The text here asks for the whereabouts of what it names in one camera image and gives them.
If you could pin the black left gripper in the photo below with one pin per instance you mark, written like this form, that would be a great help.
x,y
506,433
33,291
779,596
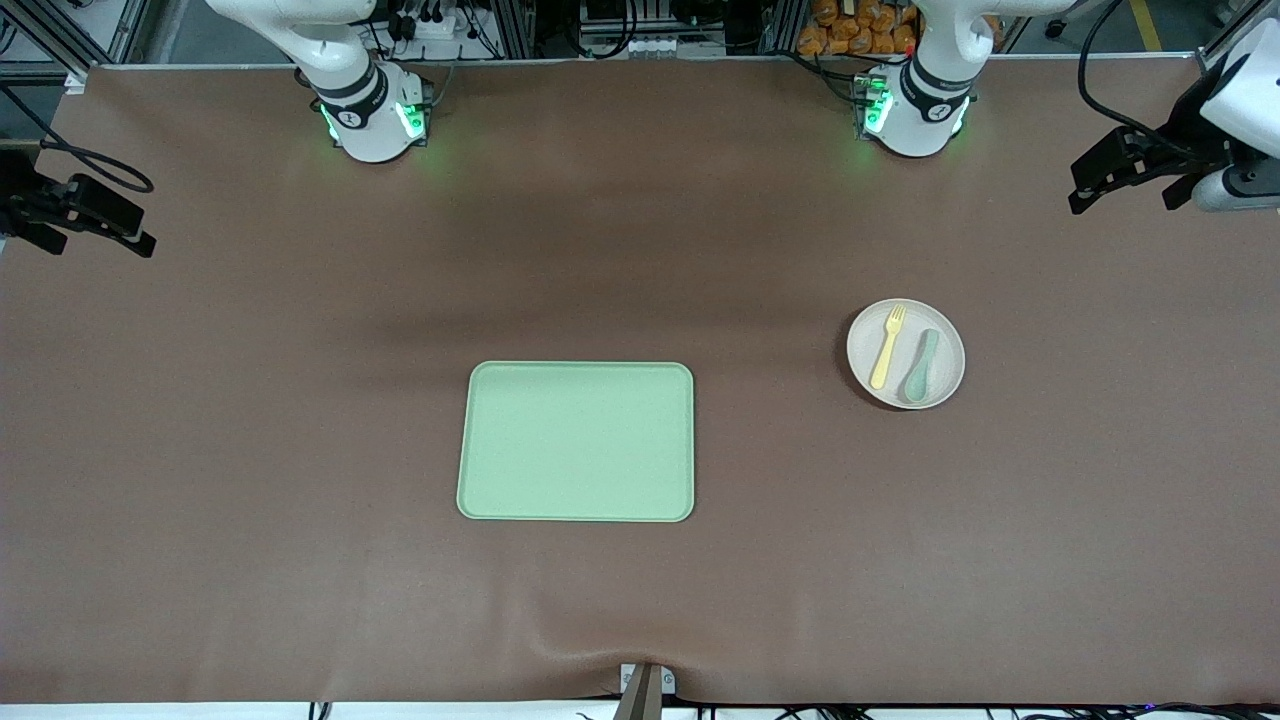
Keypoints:
x,y
1178,146

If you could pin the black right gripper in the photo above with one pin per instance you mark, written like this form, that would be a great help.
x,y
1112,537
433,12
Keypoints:
x,y
22,200

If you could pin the round beige plate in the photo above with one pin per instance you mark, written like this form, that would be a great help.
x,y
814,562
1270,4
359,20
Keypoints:
x,y
945,375

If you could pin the yellow plastic fork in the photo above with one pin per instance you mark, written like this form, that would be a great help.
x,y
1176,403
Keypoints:
x,y
886,350

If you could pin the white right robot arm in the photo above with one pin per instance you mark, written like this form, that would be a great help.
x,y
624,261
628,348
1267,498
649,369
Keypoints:
x,y
365,120

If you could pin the brown table cloth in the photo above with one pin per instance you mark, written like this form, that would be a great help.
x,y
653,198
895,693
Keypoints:
x,y
250,400

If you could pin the sage green plastic spoon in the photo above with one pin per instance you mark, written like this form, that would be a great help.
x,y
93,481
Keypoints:
x,y
918,380

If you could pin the orange snack bags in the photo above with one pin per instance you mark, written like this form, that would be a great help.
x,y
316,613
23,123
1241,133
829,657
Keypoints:
x,y
850,35

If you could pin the white power strip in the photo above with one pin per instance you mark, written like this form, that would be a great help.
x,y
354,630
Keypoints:
x,y
430,30

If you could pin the white terminal block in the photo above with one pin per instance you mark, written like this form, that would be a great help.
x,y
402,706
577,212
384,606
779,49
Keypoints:
x,y
635,46

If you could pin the light green rectangular tray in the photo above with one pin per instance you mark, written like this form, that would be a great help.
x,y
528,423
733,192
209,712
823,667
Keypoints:
x,y
575,440

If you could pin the metal table clamp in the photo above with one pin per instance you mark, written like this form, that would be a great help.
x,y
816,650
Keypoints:
x,y
640,700

